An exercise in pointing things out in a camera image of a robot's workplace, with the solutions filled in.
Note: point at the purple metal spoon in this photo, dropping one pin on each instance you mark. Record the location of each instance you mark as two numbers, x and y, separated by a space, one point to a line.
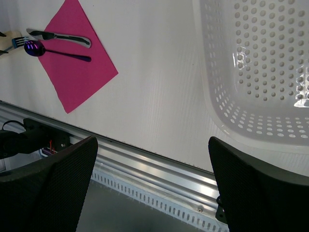
37 49

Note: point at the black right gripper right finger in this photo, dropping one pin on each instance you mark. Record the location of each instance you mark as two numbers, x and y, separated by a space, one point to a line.
257 196

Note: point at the pink paper napkin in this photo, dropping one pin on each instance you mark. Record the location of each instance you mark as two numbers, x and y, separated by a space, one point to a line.
75 80

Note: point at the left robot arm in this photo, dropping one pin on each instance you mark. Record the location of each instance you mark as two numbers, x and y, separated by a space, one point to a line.
9 140

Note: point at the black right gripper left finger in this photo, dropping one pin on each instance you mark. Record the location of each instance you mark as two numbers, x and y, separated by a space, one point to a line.
48 195

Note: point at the white perforated plastic basket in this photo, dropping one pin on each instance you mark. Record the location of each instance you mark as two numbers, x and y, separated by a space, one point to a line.
254 59

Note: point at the aluminium frame rail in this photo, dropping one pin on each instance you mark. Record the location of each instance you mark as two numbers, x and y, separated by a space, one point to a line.
193 183

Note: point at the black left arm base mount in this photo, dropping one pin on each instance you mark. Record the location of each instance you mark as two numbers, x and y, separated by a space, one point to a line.
39 135

